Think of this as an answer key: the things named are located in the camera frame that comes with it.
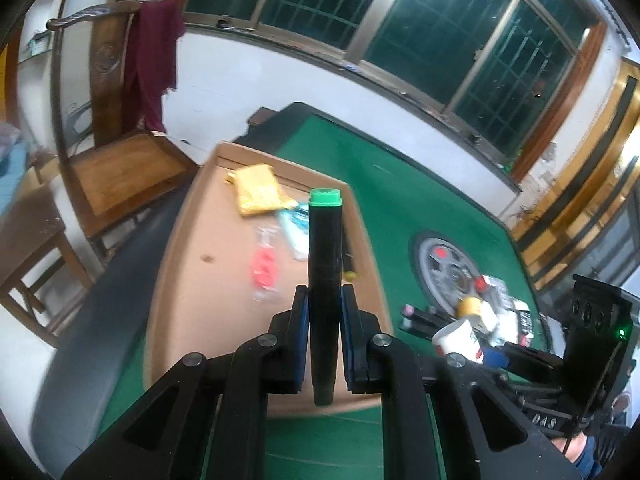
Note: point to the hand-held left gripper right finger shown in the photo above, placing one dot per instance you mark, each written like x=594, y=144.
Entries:
x=347, y=345

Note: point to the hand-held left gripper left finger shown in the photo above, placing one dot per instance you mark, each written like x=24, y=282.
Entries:
x=302, y=345

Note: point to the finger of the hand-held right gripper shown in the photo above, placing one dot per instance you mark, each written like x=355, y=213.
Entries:
x=532, y=391
x=530, y=360

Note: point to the white medicine bottle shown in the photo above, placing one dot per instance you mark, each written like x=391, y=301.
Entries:
x=460, y=342

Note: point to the yellow tape roll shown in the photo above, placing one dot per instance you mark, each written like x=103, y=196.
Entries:
x=470, y=306

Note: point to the black marker green cap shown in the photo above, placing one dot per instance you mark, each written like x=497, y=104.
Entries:
x=325, y=260

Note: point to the shallow cardboard box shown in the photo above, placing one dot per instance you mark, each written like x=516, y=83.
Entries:
x=215, y=220

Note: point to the black carton white print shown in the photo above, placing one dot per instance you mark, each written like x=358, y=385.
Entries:
x=524, y=320

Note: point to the red and white barcode box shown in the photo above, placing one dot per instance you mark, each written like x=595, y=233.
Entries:
x=494, y=287

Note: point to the long black case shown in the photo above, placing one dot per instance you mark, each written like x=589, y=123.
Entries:
x=430, y=321

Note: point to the red items clear packet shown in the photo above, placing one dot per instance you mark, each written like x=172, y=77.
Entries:
x=264, y=267

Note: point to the small black yellow object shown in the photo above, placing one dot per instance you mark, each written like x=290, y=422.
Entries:
x=349, y=257

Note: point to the person's leg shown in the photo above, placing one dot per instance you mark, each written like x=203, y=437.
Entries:
x=595, y=460

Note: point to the teal and white packet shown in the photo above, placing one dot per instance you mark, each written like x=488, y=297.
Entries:
x=295, y=227

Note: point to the grey round table hub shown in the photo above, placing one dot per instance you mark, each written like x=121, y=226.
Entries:
x=440, y=260

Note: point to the wooden framed glass door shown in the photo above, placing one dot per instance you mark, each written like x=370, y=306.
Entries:
x=575, y=195

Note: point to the yellow foil packet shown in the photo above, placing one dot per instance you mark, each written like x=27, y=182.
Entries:
x=257, y=190

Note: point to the wooden chair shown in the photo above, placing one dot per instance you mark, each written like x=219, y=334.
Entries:
x=125, y=165

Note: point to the wooden stool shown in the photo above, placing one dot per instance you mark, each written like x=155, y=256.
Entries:
x=30, y=240

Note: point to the maroon cloth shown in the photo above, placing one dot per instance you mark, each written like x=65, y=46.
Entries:
x=150, y=60

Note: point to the barred window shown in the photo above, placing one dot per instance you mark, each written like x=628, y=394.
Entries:
x=450, y=35

